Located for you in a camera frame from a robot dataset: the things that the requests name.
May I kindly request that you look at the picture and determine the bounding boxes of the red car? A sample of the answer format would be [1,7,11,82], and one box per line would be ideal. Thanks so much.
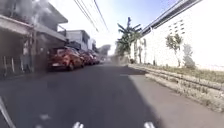
[46,46,86,72]

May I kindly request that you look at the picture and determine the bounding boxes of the grey building with canopy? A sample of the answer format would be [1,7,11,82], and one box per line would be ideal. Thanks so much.
[0,0,69,78]

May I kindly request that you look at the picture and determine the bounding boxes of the row of parked cars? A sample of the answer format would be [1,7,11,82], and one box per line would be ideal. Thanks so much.
[78,49,102,66]

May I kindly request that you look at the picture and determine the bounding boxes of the grass strip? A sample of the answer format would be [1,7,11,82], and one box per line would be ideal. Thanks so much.
[139,63,224,84]

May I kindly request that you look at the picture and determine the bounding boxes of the small tree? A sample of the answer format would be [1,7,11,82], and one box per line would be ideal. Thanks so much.
[165,33,184,68]

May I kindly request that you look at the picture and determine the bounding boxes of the long white wall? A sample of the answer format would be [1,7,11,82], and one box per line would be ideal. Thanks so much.
[129,0,224,72]

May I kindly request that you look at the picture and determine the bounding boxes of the palm tree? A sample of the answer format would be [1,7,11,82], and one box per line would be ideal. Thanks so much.
[115,17,144,58]

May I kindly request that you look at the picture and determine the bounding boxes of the robot's own part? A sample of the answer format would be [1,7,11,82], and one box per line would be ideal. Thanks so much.
[143,121,156,128]
[72,121,84,128]

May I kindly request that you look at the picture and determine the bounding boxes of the stepped stone kerb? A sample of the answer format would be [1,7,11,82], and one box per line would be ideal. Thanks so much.
[127,63,224,114]

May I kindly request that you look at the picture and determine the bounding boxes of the overhead wires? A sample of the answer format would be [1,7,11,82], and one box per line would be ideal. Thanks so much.
[73,0,111,34]

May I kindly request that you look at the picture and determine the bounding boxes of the small grey bush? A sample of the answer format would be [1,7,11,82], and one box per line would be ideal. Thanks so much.
[182,43,197,70]

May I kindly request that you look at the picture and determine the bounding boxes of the grey asphalt road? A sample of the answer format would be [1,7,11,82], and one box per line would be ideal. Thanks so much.
[0,61,224,128]

